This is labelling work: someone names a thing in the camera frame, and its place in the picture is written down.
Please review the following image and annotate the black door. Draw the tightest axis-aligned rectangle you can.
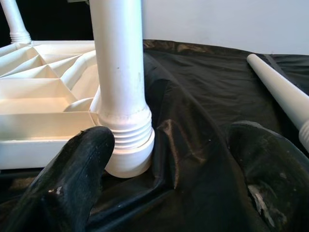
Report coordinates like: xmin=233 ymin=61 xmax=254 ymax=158
xmin=0 ymin=0 xmax=96 ymax=48

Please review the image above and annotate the black plastic table cover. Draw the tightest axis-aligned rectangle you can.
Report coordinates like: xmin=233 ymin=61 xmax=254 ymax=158
xmin=0 ymin=38 xmax=309 ymax=232

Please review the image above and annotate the white plastic table leg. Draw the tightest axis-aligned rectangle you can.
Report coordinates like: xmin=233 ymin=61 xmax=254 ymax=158
xmin=246 ymin=53 xmax=309 ymax=152
xmin=0 ymin=0 xmax=32 ymax=45
xmin=89 ymin=0 xmax=153 ymax=150

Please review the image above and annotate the white plastic children table top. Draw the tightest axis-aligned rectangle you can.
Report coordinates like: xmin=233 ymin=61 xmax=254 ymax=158
xmin=0 ymin=40 xmax=155 ymax=179

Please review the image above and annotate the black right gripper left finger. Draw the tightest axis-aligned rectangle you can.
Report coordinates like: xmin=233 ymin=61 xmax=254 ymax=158
xmin=2 ymin=125 xmax=115 ymax=232

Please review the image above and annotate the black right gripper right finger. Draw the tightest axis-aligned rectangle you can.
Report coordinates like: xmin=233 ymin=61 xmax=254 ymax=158
xmin=226 ymin=120 xmax=309 ymax=232

